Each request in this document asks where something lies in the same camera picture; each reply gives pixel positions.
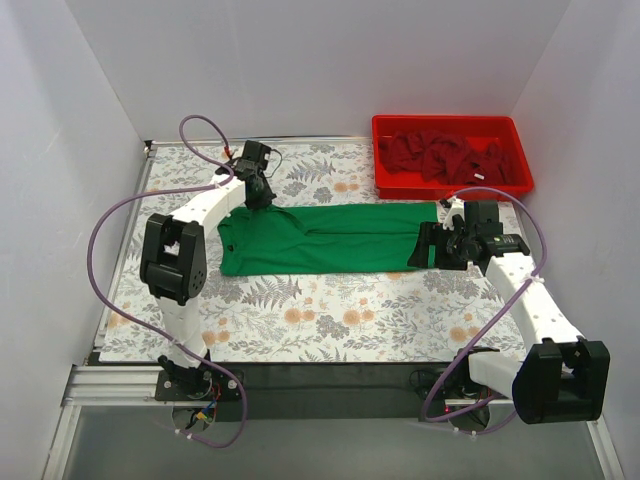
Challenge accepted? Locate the green t shirt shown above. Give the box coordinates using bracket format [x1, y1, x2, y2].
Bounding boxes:
[217, 202, 438, 276]

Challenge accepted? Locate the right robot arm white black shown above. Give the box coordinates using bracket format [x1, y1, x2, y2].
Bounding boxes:
[408, 197, 610, 424]

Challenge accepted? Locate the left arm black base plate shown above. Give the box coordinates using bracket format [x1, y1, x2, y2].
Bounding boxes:
[154, 368, 243, 402]

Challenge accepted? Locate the dark red t shirt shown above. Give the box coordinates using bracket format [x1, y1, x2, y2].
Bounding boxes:
[379, 130, 513, 186]

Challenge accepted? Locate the aluminium frame rail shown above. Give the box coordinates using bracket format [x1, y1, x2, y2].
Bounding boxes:
[62, 362, 601, 406]

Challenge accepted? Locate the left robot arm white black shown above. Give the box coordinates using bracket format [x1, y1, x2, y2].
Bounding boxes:
[140, 140, 276, 400]

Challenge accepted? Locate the red plastic bin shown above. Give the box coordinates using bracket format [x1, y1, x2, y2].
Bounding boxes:
[372, 115, 534, 200]

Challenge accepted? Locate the floral patterned table mat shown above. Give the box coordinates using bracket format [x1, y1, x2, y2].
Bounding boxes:
[96, 144, 525, 363]

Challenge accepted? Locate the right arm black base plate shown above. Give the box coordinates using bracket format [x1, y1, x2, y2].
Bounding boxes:
[409, 367, 481, 401]

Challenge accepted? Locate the black front crossbar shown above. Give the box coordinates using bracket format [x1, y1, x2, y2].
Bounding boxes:
[225, 362, 448, 420]

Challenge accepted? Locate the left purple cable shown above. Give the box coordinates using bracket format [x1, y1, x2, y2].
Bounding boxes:
[87, 115, 250, 449]

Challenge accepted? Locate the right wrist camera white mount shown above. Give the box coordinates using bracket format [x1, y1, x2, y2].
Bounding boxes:
[440, 196, 465, 231]

